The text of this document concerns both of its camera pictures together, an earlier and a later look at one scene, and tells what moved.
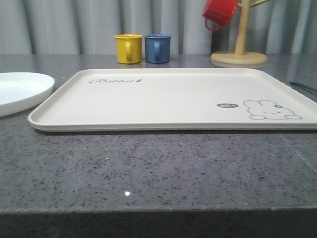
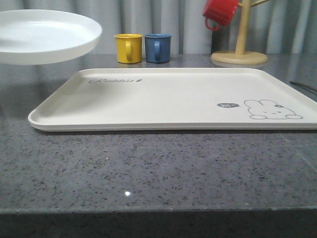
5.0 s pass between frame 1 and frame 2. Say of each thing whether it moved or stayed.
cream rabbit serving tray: stayed
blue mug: stayed
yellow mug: stayed
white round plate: moved
